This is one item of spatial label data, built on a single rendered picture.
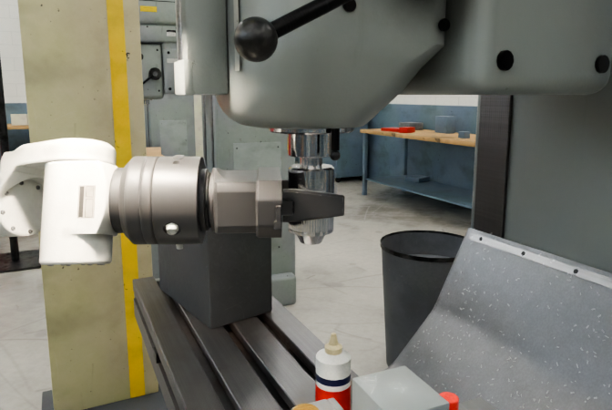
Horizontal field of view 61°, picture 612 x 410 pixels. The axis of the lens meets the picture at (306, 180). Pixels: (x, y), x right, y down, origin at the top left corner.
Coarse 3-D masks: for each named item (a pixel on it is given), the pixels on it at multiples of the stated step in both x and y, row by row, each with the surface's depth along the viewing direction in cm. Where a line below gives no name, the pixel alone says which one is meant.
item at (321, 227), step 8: (288, 176) 52; (288, 184) 52; (296, 184) 51; (304, 184) 50; (312, 184) 50; (320, 184) 50; (328, 184) 51; (296, 224) 51; (304, 224) 51; (312, 224) 51; (320, 224) 51; (328, 224) 52; (296, 232) 52; (304, 232) 51; (312, 232) 51; (320, 232) 51; (328, 232) 52
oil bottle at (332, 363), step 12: (336, 336) 58; (324, 348) 58; (336, 348) 57; (324, 360) 57; (336, 360) 57; (348, 360) 57; (324, 372) 57; (336, 372) 57; (348, 372) 57; (324, 384) 57; (336, 384) 57; (348, 384) 58; (324, 396) 57; (336, 396) 57; (348, 396) 58; (348, 408) 58
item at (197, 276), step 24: (216, 240) 81; (240, 240) 84; (264, 240) 87; (168, 264) 95; (192, 264) 86; (216, 264) 82; (240, 264) 85; (264, 264) 88; (168, 288) 96; (192, 288) 87; (216, 288) 82; (240, 288) 85; (264, 288) 88; (192, 312) 88; (216, 312) 83; (240, 312) 86; (264, 312) 89
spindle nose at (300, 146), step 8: (288, 136) 51; (296, 136) 50; (304, 136) 49; (312, 136) 49; (320, 136) 50; (328, 136) 50; (288, 144) 51; (296, 144) 50; (304, 144) 50; (312, 144) 49; (320, 144) 50; (328, 144) 50; (288, 152) 51; (296, 152) 50; (304, 152) 50; (312, 152) 50; (320, 152) 50; (328, 152) 50
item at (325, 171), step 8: (288, 168) 52; (296, 168) 51; (304, 168) 51; (312, 168) 51; (320, 168) 51; (328, 168) 51; (296, 176) 51; (304, 176) 50; (312, 176) 50; (320, 176) 50; (328, 176) 51
